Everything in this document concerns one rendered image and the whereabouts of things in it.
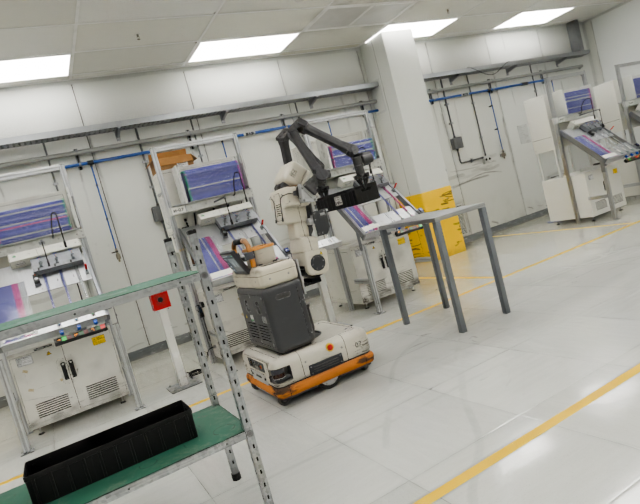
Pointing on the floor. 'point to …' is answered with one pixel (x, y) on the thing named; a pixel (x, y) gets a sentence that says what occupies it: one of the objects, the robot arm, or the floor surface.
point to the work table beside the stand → (444, 258)
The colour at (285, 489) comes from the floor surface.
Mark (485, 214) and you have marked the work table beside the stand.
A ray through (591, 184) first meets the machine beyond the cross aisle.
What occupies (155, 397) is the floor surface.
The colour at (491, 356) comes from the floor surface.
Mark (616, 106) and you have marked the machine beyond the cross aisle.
